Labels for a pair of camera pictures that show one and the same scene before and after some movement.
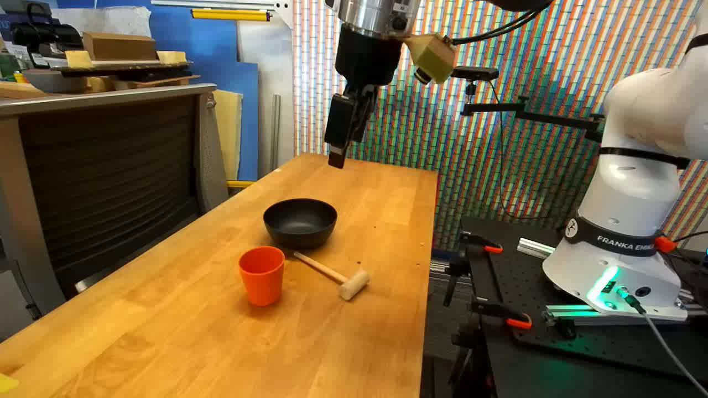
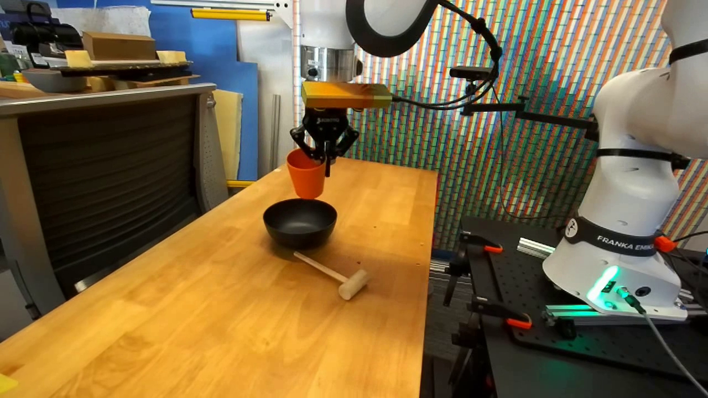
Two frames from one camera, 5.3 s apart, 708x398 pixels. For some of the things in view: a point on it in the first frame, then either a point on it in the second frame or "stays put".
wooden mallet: (349, 287) stays put
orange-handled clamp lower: (511, 318) stays put
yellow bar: (231, 15) stays put
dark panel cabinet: (89, 175) stays put
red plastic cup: (263, 272) → (309, 173)
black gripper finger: (339, 128) → (306, 142)
